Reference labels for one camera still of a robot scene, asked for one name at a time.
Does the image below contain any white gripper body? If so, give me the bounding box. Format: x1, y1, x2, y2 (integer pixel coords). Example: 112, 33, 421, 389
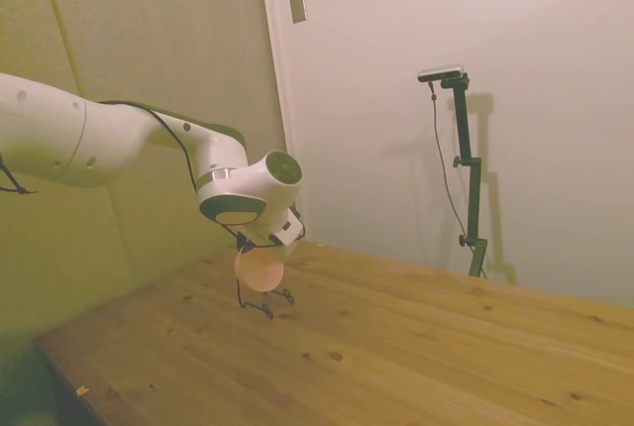
236, 207, 306, 252

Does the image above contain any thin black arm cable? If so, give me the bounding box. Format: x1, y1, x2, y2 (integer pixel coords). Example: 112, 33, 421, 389
97, 99, 200, 195

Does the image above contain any black camera cable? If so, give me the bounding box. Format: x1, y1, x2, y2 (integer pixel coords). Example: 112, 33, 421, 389
428, 80, 473, 235

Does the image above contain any dark articulated camera stand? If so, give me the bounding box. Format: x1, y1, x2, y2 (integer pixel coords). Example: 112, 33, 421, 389
440, 73, 489, 279

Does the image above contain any silver camera on stand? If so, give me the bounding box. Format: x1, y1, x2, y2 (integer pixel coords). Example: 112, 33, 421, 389
417, 63, 468, 85

